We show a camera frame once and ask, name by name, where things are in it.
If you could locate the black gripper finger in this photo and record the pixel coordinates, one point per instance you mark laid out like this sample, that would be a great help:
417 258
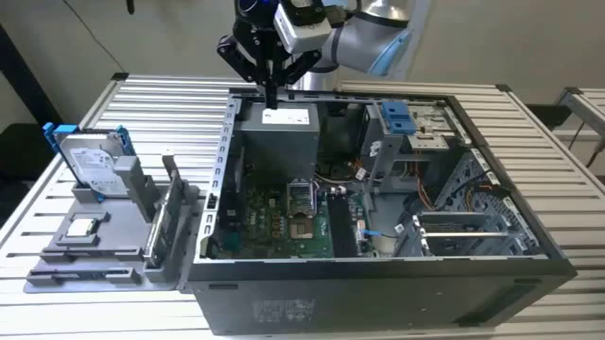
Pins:
238 56
298 69

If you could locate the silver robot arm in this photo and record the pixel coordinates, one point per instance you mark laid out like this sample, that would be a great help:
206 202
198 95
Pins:
363 35

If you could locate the black RAM slot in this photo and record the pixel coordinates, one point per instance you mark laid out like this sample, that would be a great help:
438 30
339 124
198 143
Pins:
346 226
334 226
339 226

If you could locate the grey power supply unit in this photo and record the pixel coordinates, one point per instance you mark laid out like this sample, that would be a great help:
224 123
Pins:
279 148

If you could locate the white power connector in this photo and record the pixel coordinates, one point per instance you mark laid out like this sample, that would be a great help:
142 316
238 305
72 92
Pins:
377 148

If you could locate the metal drive cage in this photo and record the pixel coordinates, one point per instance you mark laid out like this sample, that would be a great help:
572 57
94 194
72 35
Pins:
391 152

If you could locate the metal locking lever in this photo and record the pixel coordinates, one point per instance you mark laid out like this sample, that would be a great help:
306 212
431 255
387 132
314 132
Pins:
317 198

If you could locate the hard disk in blue carrier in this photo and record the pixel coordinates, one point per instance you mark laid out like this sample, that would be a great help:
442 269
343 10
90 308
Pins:
90 159

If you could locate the black stand pole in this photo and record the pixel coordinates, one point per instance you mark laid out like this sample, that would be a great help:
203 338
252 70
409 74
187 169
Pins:
28 78

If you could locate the CPU socket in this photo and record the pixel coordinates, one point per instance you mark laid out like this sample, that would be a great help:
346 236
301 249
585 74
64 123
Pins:
302 228

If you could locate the black graphics card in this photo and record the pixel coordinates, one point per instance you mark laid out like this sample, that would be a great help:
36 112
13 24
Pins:
170 219

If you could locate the green motherboard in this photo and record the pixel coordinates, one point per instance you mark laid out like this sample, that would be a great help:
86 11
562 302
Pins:
279 244

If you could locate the grey parts rack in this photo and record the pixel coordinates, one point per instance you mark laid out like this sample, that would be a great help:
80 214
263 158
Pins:
118 233

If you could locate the metal disk bay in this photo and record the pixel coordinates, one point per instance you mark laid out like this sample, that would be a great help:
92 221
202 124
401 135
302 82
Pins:
453 234

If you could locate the silver CPU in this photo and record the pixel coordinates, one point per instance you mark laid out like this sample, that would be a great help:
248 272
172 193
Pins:
82 226

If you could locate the metal slat side table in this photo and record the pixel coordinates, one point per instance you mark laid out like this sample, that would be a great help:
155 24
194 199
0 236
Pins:
586 102

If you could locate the black PC case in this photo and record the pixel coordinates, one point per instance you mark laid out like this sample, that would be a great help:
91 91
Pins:
330 301

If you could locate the blue plastic drive bracket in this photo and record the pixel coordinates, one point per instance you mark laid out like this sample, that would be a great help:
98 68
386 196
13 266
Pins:
394 117

